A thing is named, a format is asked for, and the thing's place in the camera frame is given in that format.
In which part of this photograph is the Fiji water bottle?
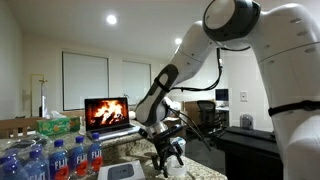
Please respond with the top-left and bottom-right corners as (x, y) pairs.
(49, 139), (69, 180)
(24, 149), (49, 180)
(0, 155), (28, 180)
(69, 136), (88, 179)
(88, 133), (103, 174)

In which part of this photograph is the left window blind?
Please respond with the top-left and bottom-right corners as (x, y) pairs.
(62, 52), (109, 110)

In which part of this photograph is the black cabinet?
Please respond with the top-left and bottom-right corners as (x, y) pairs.
(213, 126), (283, 180)

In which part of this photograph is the green tissue box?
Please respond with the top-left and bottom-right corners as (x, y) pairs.
(36, 116), (80, 136)

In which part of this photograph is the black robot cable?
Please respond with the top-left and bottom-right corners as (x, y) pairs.
(166, 46), (251, 151)

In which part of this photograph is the window blind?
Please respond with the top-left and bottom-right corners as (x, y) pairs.
(123, 61), (151, 105)
(62, 52), (109, 110)

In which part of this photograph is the clear seal tape roll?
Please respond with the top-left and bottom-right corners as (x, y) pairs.
(167, 156), (187, 176)

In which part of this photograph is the wall light switch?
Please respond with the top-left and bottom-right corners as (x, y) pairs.
(240, 91), (248, 102)

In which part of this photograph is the open laptop showing fire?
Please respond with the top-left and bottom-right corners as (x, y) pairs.
(84, 97), (140, 141)

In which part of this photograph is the ceiling light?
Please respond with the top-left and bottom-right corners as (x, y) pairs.
(106, 14), (117, 25)

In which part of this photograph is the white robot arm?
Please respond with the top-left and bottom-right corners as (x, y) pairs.
(136, 0), (320, 180)

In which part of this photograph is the black office chair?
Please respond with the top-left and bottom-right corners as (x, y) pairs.
(197, 100), (222, 128)

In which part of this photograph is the wooden chair back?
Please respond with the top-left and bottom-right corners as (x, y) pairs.
(0, 117), (41, 138)

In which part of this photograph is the computer monitor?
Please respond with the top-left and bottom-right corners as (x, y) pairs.
(215, 89), (229, 101)

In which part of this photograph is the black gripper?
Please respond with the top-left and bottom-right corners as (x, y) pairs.
(150, 125), (184, 178)

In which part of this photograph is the right window blind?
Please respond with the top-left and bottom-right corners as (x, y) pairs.
(123, 61), (151, 105)

